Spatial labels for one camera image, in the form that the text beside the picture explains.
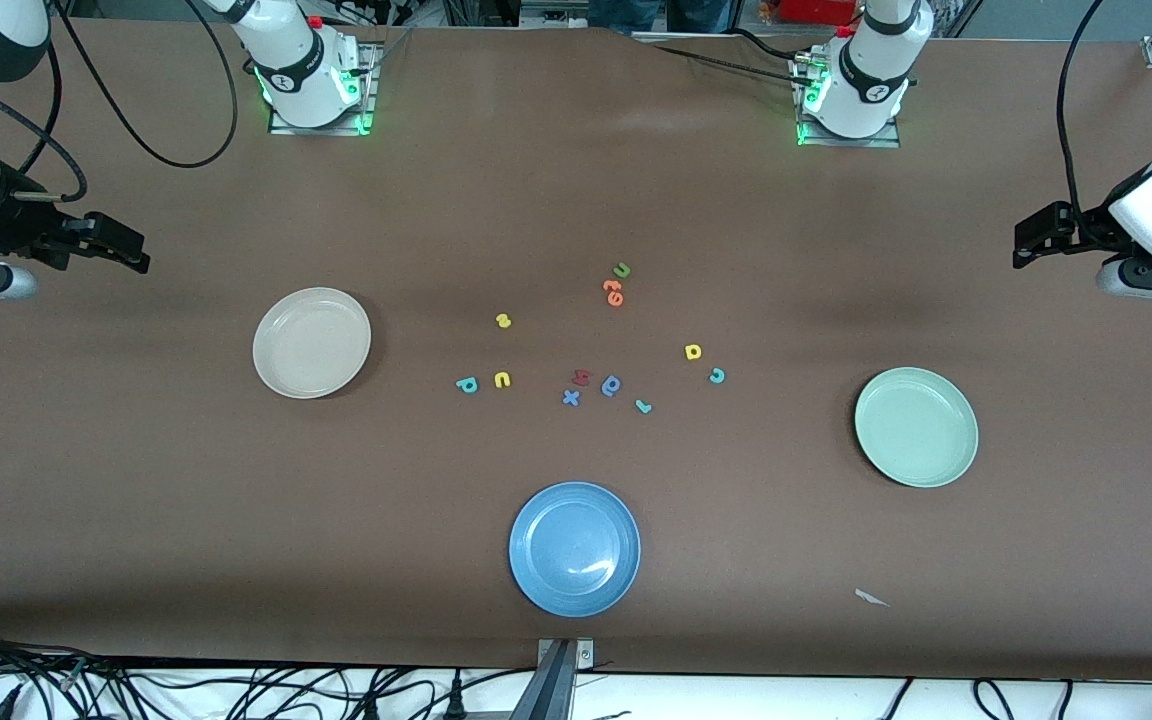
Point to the teal foam letter p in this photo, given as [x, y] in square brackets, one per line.
[467, 385]

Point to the black power plug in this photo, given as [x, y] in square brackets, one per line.
[454, 703]
[370, 708]

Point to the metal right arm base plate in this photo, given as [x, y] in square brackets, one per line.
[368, 100]

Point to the blue foam letter a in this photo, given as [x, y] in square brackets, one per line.
[612, 386]

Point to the brown table cover sheet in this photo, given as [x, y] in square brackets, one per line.
[136, 500]

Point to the metal table bracket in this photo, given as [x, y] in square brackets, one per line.
[563, 690]

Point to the white paper scrap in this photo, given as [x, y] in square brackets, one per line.
[871, 598]

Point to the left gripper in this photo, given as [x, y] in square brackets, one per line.
[1086, 226]

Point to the person in blue jeans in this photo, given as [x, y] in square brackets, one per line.
[626, 12]

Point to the green round plate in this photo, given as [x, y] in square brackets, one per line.
[916, 427]

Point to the blue round plate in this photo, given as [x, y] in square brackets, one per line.
[574, 549]

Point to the beige round plate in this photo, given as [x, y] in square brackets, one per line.
[312, 343]

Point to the red box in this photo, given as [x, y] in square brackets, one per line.
[816, 10]

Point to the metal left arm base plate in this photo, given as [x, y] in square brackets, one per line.
[856, 142]

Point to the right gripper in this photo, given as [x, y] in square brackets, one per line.
[16, 222]

